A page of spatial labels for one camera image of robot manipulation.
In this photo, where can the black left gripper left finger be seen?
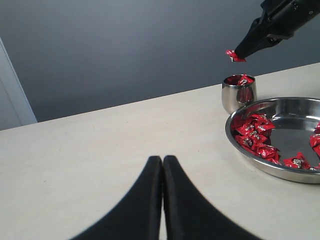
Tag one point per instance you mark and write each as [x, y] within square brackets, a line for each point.
[137, 216]

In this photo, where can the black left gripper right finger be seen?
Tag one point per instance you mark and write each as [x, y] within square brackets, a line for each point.
[189, 215]

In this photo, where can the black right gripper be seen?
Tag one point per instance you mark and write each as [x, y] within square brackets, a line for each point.
[280, 20]

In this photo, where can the red candy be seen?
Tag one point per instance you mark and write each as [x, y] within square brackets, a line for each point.
[245, 80]
[234, 57]
[298, 162]

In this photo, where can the stainless steel cup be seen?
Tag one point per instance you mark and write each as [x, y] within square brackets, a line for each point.
[235, 96]

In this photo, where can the round stainless steel plate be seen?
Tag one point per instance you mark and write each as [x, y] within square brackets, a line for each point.
[295, 120]

